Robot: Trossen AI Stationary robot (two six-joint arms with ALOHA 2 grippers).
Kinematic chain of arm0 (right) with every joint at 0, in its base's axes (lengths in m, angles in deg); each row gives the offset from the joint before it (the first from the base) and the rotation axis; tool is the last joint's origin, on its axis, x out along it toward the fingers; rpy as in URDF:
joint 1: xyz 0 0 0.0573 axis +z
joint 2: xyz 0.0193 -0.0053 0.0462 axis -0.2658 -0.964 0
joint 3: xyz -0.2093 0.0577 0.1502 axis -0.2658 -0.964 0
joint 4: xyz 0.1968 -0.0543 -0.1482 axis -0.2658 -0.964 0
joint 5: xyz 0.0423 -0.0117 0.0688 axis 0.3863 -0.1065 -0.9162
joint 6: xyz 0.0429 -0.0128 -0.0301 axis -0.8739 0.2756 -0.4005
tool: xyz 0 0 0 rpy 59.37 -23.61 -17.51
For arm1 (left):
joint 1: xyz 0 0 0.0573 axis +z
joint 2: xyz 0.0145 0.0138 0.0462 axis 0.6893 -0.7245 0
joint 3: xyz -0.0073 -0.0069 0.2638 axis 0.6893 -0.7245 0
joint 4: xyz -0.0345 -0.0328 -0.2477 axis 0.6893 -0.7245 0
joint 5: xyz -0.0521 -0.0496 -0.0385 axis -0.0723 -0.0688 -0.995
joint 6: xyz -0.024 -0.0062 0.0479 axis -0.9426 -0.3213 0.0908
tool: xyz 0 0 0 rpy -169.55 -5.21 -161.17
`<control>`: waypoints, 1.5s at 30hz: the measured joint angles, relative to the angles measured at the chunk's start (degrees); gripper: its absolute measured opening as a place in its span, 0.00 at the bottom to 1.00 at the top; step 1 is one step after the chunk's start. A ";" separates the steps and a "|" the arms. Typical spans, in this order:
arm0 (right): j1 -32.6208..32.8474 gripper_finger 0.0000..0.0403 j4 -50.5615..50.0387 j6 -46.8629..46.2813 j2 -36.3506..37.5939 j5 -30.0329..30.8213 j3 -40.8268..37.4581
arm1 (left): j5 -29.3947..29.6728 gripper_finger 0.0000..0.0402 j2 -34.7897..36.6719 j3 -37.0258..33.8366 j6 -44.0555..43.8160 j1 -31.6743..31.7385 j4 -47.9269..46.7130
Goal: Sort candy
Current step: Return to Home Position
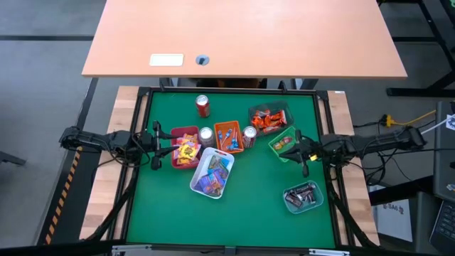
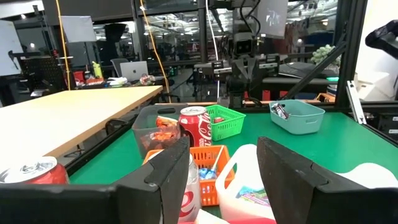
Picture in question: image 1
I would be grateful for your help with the dark green plastic bin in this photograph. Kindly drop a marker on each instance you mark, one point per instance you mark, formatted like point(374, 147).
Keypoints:
point(273, 106)

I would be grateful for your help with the black metal stand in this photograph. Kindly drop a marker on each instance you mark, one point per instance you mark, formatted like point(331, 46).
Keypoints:
point(409, 91)

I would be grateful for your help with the white plastic bin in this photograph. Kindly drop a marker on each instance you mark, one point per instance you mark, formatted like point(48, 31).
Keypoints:
point(199, 185)

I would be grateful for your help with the large crumpled orange Reese's pack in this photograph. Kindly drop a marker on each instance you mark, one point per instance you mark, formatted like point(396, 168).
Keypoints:
point(256, 122)

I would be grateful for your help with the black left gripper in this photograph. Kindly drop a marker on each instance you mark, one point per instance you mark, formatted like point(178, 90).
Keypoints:
point(155, 142)

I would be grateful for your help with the blue Haribo candy bag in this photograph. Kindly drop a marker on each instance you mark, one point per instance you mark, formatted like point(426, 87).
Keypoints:
point(218, 176)
point(225, 163)

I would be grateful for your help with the orange plastic basket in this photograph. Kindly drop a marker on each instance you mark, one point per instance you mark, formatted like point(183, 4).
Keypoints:
point(222, 126)

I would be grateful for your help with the orange Reese's candy pack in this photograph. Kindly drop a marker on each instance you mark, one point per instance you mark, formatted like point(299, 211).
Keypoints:
point(279, 115)
point(268, 121)

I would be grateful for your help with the tan wooden desk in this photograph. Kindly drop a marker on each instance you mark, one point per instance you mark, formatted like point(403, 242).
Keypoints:
point(241, 35)

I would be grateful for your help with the dark Hershey's chocolate bar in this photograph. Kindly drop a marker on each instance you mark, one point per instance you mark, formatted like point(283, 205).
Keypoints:
point(305, 188)
point(310, 197)
point(292, 193)
point(293, 200)

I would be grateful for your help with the silver Diet Coke can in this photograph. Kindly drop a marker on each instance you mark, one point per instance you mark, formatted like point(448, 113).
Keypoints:
point(206, 137)

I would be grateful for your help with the black keyboard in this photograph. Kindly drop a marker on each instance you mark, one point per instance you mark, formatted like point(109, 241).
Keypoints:
point(444, 227)

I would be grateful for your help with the orange Reese's wrapper white back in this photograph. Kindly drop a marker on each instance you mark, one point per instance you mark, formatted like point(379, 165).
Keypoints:
point(272, 129)
point(261, 113)

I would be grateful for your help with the black computer case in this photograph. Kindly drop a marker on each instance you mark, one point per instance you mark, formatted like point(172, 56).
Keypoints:
point(444, 153)

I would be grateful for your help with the teal plastic bin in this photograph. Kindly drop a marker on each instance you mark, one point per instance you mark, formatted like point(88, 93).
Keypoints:
point(318, 202)

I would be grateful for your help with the blue lollipop white stick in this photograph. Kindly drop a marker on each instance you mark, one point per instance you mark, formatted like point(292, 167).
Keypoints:
point(232, 145)
point(220, 136)
point(227, 133)

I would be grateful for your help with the black desk leg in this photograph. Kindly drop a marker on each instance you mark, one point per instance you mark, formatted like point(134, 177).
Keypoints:
point(165, 83)
point(307, 83)

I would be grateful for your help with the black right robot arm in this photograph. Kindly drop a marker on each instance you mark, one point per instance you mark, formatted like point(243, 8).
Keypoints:
point(373, 142)

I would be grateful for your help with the yellow wrapped round candy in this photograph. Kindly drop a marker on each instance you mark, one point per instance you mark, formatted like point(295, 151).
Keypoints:
point(277, 145)

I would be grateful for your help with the yellow candy bag black print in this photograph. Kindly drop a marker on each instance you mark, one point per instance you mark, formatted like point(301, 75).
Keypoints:
point(188, 151)

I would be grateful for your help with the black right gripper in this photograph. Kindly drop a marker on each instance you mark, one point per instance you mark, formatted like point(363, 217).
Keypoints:
point(307, 153)

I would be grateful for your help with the black furniture foot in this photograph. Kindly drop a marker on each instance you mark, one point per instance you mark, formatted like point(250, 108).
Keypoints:
point(12, 159)

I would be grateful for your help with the red Coca-Cola can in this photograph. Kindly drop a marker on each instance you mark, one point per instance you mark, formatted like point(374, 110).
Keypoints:
point(203, 106)
point(249, 136)

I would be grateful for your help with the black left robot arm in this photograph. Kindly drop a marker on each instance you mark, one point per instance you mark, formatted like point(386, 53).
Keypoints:
point(99, 140)

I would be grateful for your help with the red wrapped round candy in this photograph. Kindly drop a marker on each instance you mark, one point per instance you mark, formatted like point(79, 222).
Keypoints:
point(286, 140)

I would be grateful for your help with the white rectangular desk plate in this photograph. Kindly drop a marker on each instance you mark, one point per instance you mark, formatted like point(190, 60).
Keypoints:
point(166, 59)

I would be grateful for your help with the black desk leg bracket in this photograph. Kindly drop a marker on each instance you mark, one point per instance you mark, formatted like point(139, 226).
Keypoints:
point(283, 84)

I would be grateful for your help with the green plastic basket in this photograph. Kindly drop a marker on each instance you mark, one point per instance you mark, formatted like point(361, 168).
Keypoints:
point(284, 154)

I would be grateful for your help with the dark red plastic bin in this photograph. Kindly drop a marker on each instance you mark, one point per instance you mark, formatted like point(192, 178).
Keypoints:
point(174, 163)

